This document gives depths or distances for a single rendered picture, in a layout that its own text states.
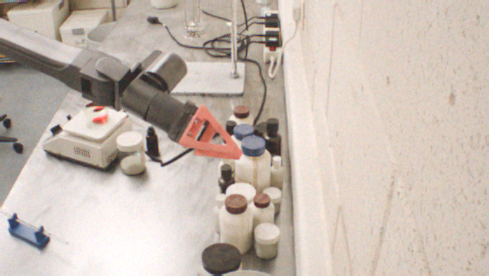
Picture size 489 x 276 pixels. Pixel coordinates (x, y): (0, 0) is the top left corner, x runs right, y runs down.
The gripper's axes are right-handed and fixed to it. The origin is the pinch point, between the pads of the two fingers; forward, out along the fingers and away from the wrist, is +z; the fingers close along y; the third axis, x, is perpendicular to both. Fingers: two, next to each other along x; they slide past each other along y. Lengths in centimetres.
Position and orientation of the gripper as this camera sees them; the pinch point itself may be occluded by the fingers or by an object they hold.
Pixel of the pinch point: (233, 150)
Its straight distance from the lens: 83.8
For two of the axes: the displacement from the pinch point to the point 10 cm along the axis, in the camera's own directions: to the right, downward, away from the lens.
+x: -4.8, 8.7, -0.8
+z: 8.7, 4.7, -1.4
